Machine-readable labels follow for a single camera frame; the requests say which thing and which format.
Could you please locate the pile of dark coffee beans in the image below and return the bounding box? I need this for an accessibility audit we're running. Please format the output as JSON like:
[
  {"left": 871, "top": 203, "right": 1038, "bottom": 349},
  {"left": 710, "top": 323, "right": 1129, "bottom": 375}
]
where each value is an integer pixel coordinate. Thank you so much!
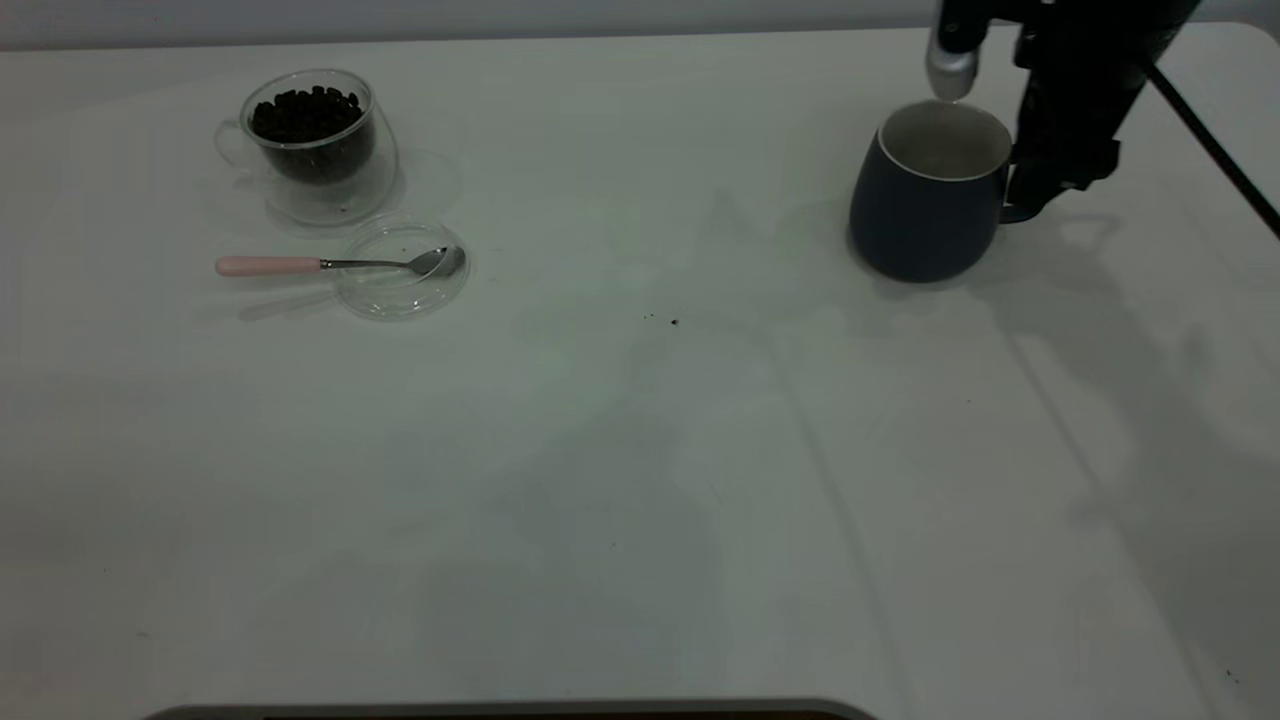
[{"left": 250, "top": 86, "right": 377, "bottom": 186}]

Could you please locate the clear double-wall glass cup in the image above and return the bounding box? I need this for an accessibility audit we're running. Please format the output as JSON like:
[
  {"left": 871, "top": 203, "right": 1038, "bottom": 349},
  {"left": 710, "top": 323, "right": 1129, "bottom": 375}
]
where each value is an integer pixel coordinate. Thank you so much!
[{"left": 213, "top": 68, "right": 401, "bottom": 229}]

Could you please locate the dark grey ceramic mug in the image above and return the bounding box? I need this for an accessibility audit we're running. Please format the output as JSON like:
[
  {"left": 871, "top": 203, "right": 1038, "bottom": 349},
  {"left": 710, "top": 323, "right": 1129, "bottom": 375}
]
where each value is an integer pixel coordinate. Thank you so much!
[{"left": 848, "top": 100, "right": 1041, "bottom": 285}]

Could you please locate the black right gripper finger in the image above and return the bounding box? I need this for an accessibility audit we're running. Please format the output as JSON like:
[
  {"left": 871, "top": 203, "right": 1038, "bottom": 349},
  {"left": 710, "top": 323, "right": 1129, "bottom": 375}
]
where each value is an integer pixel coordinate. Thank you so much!
[
  {"left": 1060, "top": 142, "right": 1121, "bottom": 195},
  {"left": 1003, "top": 90, "right": 1063, "bottom": 224}
]

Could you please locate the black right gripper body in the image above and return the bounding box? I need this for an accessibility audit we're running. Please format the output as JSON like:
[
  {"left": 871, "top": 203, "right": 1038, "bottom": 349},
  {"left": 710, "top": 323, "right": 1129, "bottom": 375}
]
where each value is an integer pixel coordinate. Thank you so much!
[{"left": 1012, "top": 0, "right": 1203, "bottom": 151}]

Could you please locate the black cable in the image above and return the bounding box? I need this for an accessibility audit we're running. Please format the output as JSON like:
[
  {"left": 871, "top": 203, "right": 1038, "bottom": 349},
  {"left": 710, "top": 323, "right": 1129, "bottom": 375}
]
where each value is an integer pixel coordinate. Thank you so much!
[{"left": 1145, "top": 62, "right": 1280, "bottom": 241}]

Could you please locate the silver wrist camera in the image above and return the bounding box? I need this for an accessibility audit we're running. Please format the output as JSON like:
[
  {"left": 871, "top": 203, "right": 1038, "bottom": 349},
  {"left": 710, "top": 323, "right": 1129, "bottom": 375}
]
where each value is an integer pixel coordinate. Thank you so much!
[{"left": 925, "top": 0, "right": 993, "bottom": 103}]

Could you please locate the clear round glass lid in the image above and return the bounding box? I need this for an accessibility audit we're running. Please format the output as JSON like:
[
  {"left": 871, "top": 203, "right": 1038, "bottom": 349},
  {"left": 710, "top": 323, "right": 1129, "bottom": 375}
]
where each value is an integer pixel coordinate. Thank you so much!
[{"left": 333, "top": 215, "right": 472, "bottom": 323}]

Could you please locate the metal spoon with pink handle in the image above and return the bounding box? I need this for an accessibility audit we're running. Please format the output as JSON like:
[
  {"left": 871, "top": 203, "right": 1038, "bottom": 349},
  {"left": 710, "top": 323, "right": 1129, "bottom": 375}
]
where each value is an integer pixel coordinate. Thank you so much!
[{"left": 215, "top": 246, "right": 467, "bottom": 280}]

